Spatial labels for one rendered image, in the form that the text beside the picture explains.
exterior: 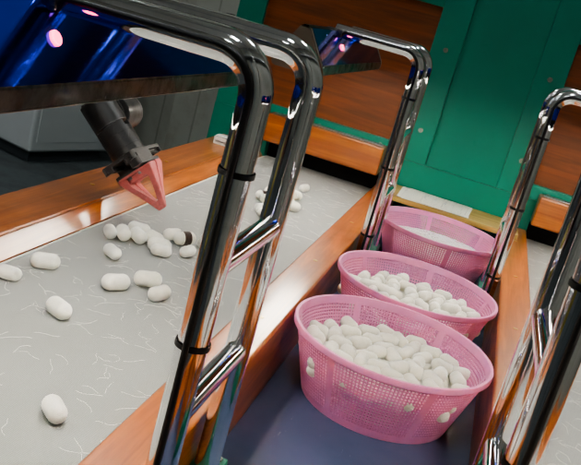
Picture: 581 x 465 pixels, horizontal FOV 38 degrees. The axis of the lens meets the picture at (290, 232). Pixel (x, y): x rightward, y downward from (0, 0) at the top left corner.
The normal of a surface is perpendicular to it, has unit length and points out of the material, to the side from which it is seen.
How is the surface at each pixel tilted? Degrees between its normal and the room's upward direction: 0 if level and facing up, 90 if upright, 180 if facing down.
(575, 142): 90
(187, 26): 64
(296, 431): 0
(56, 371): 0
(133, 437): 0
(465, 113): 90
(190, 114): 90
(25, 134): 90
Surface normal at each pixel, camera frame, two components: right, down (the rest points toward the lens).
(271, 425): 0.26, -0.93
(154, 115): -0.49, 0.11
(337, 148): -0.26, 0.20
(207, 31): -0.11, -0.22
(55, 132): 0.80, 0.36
